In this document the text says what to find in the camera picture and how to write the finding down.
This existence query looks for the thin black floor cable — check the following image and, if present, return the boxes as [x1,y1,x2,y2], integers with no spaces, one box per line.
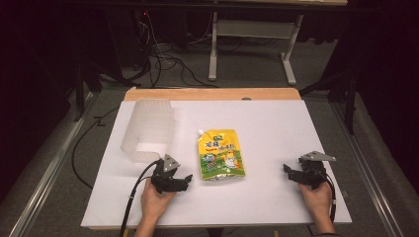
[71,107,121,191]

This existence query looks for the white metal stand frame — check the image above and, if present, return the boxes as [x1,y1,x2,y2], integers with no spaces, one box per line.
[208,11,304,87]

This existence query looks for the aluminium floor rail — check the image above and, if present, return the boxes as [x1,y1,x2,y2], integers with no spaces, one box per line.
[9,91,97,237]
[330,101,405,237]

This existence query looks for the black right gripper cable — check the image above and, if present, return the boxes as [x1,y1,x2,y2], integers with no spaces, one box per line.
[324,171,338,223]

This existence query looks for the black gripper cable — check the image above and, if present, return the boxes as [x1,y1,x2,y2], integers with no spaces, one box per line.
[119,159,163,237]
[324,171,338,223]

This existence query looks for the person's left hand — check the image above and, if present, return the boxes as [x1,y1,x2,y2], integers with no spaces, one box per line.
[140,179,178,225]

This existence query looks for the translucent plastic container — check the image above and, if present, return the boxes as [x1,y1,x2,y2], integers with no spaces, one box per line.
[120,97,176,164]

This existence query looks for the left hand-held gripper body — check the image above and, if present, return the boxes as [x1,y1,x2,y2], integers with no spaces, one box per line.
[150,153,186,195]

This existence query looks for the tangle of floor cables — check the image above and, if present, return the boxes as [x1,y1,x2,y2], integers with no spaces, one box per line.
[98,11,220,89]

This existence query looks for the black metal stand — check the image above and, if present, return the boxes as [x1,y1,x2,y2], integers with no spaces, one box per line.
[298,63,360,136]
[72,61,104,123]

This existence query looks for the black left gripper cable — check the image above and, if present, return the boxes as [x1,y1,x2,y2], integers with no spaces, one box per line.
[119,159,163,237]

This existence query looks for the yellow green spout pouch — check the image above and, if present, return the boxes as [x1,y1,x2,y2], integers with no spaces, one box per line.
[197,128,247,182]

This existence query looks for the person's right hand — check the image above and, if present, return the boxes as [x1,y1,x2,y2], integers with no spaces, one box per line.
[297,181,334,221]

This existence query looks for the white table sheet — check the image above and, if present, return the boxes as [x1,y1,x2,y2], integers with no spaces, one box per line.
[80,99,353,229]

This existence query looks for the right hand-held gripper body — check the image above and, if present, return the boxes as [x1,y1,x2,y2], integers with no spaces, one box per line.
[297,150,337,191]

